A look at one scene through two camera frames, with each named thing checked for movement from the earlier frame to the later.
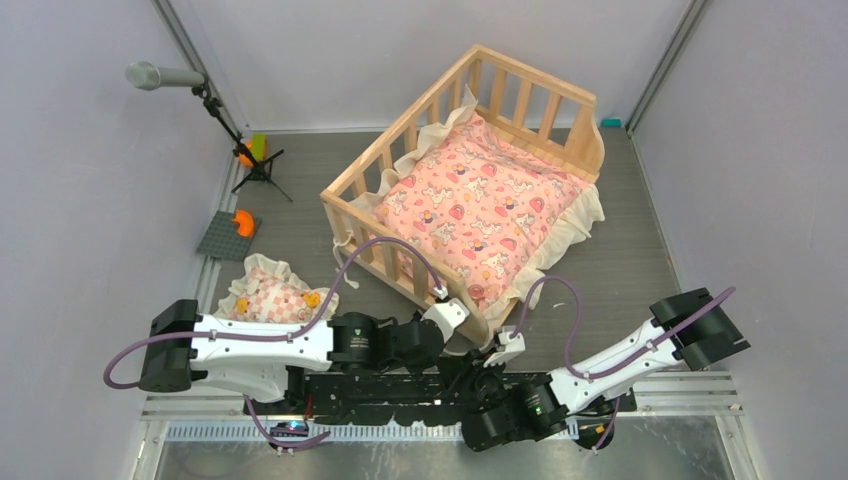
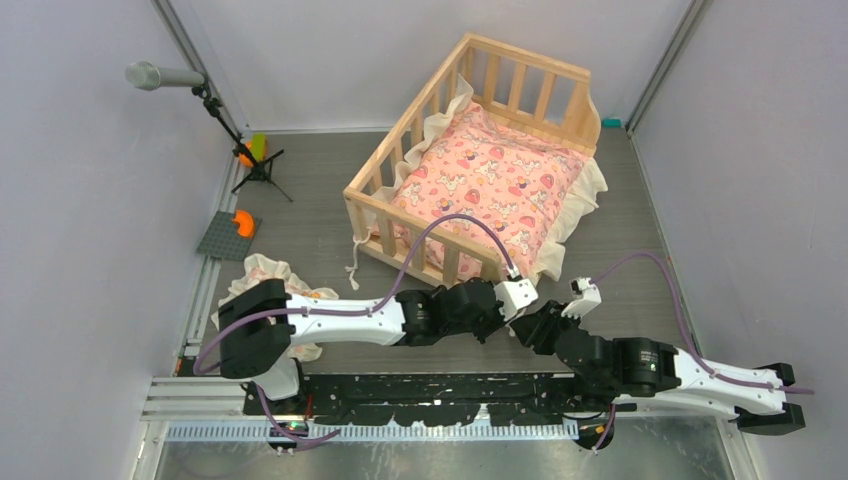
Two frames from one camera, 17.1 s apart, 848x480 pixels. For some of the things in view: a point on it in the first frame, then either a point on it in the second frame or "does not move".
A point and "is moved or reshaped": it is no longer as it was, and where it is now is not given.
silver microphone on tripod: [147, 76] does not move
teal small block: [609, 122] does not move
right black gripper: [466, 389] → [533, 329]
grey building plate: [223, 238] does not move
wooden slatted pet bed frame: [460, 193] is moved or reshaped
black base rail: [401, 397] does not move
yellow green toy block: [257, 147] does not move
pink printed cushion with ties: [492, 209] is moved or reshaped
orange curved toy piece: [245, 223] does not move
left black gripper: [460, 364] → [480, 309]
